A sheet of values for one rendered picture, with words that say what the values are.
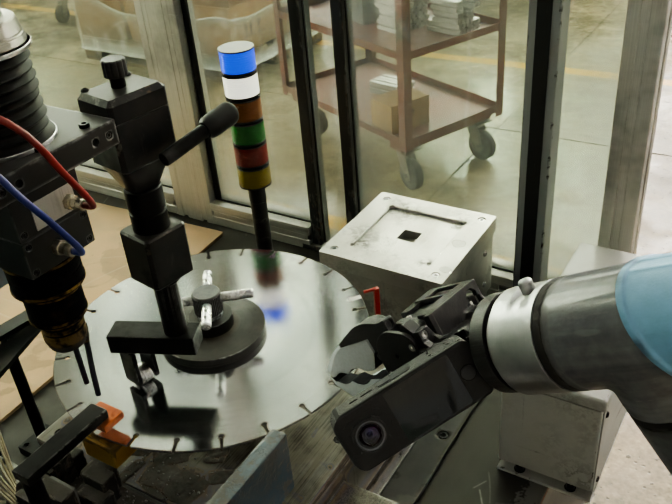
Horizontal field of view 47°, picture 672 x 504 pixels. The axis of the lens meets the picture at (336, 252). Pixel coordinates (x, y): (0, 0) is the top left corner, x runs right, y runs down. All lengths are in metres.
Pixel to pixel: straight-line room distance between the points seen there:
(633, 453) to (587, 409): 1.21
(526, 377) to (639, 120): 0.54
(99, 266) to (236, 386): 0.66
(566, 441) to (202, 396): 0.38
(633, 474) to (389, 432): 1.47
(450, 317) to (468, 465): 0.37
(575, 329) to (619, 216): 0.59
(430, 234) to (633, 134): 0.28
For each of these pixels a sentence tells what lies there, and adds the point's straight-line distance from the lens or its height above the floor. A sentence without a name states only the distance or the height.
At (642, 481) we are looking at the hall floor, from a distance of 1.99.
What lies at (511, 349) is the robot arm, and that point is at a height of 1.12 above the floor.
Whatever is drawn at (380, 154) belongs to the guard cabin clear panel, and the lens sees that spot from 1.19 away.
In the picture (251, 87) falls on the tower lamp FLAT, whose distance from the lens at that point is 1.01.
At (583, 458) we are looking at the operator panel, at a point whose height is 0.81.
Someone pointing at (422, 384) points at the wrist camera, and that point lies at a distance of 0.56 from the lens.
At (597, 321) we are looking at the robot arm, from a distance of 0.48.
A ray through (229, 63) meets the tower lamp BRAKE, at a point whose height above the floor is 1.14.
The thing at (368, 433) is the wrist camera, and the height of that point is 1.06.
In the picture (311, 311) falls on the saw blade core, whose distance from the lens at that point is 0.85.
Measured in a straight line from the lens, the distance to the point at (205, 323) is 0.77.
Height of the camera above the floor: 1.45
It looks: 32 degrees down
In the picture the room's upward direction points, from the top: 5 degrees counter-clockwise
